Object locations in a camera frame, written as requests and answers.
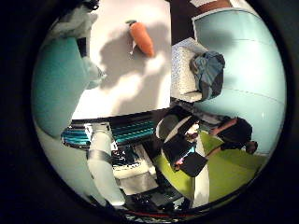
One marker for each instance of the orange plush carrot toy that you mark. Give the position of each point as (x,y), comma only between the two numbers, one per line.
(141,39)

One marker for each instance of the teal and white plush toy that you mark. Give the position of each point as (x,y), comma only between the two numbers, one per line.
(59,81)

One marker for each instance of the teal striped rack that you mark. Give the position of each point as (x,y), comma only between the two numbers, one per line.
(134,130)

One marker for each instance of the person in black shirt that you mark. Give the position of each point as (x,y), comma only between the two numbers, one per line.
(236,133)

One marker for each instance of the white speckled chair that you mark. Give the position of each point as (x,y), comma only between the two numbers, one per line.
(182,71)

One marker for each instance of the blue grey crumpled cloth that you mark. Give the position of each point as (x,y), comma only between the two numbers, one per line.
(210,74)

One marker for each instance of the brown wooden cabinet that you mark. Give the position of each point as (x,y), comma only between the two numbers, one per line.
(215,4)

